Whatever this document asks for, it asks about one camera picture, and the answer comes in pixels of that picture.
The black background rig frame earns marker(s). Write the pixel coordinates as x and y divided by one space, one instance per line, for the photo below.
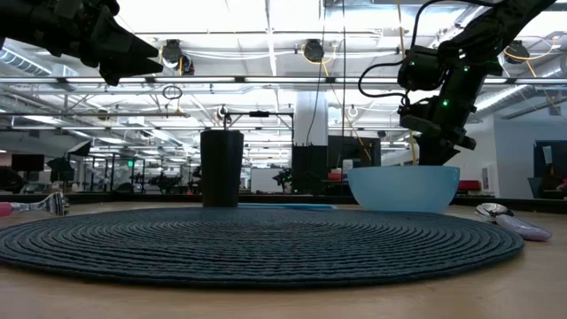
259 114

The white board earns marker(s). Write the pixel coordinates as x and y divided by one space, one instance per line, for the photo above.
262 181

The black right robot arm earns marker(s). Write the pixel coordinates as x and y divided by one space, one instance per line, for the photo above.
496 26

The round dark woven placemat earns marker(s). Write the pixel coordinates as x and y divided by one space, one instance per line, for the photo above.
261 243

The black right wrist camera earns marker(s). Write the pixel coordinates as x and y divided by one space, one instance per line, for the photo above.
421 68

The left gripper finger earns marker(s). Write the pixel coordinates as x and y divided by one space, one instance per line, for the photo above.
128 71
119 42

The green plant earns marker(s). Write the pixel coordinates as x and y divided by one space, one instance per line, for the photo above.
283 179

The blue plastic bowl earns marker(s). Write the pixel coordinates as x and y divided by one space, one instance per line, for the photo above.
403 188

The white building column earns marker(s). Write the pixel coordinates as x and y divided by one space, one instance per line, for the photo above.
310 115

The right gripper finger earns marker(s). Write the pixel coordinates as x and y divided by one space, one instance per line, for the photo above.
445 155
427 153

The black cup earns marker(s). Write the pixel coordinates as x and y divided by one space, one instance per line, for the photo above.
221 168

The black table frame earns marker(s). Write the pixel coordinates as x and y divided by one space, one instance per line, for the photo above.
111 198

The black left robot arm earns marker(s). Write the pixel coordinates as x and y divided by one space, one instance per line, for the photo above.
26 22

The black monitor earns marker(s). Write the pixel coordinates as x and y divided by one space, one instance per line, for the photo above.
27 162

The red box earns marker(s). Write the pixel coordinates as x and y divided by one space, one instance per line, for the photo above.
469 185

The black cabinet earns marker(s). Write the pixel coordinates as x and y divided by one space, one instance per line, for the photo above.
309 170

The person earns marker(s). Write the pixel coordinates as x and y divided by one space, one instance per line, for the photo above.
551 179

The black board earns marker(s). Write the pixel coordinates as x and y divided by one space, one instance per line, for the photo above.
354 150

